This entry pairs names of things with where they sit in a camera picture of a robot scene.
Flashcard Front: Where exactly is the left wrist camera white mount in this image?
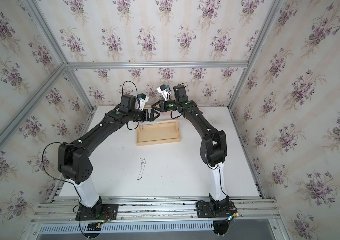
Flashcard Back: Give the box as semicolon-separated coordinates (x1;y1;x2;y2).
137;94;149;111

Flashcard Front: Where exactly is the wooden jewelry display stand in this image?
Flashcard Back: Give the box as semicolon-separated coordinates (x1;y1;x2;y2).
137;120;181;147

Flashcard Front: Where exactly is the aluminium mounting rail frame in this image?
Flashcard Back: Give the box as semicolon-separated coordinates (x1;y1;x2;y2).
22;197;289;240

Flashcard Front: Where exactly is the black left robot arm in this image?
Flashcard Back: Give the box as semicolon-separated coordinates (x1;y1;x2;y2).
57;94;160;218

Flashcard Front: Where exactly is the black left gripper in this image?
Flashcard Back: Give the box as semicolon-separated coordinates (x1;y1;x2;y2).
127;108;161;122

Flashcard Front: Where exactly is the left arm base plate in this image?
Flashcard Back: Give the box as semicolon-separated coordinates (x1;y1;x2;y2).
75;204;119;221

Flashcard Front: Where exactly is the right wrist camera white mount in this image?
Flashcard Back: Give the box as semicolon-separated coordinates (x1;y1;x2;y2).
157;85;170;102

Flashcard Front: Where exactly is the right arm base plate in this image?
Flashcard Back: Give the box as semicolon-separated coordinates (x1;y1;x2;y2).
196;200;238;219

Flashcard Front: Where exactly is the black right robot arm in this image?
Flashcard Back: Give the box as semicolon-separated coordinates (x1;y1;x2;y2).
152;83;235;216

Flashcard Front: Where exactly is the silver chain necklace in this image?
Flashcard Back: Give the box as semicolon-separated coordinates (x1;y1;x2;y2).
136;158;147;181

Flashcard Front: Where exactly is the pink pen holder cup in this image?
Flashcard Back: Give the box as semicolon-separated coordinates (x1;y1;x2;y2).
161;111;171;116

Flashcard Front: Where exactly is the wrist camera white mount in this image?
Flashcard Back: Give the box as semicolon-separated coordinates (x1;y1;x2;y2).
137;94;149;111
157;85;170;102

